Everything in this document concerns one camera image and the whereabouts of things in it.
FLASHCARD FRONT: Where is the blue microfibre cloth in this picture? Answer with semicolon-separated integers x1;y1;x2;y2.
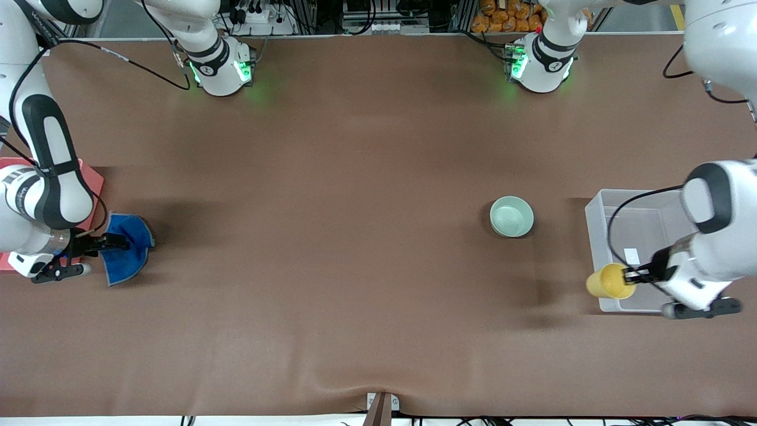
99;213;156;288

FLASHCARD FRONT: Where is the yellow plastic cup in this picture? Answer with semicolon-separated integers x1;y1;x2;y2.
587;263;636;301

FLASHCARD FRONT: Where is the pale green bowl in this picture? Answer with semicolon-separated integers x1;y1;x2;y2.
490;196;535;238

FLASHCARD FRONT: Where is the clear plastic bin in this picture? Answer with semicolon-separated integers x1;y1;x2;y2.
584;188;698;313

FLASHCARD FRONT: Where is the pink plastic bin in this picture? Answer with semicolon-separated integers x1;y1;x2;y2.
0;157;106;272

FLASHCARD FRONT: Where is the brown table cover mat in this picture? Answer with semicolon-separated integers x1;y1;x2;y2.
0;33;757;418

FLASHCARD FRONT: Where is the white power strip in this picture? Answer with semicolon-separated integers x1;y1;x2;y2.
232;5;296;36

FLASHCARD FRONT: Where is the orange snack bag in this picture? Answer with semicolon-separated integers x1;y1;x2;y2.
471;0;594;34

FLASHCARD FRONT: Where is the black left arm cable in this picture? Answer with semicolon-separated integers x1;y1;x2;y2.
607;185;687;273

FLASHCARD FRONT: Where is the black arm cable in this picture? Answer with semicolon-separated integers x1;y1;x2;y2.
607;185;687;273
9;38;191;154

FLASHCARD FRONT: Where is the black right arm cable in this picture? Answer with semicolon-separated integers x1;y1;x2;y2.
9;38;191;154

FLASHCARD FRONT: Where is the metal table bracket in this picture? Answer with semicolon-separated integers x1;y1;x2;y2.
365;392;400;426

